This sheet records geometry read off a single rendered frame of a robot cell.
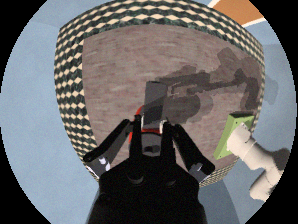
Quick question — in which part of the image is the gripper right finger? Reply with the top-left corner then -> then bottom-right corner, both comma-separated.
160,109 -> 215,186

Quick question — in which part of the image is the red electric kettle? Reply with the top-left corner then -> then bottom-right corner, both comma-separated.
141,81 -> 166,156

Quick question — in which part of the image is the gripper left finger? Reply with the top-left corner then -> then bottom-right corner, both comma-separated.
83,106 -> 144,184

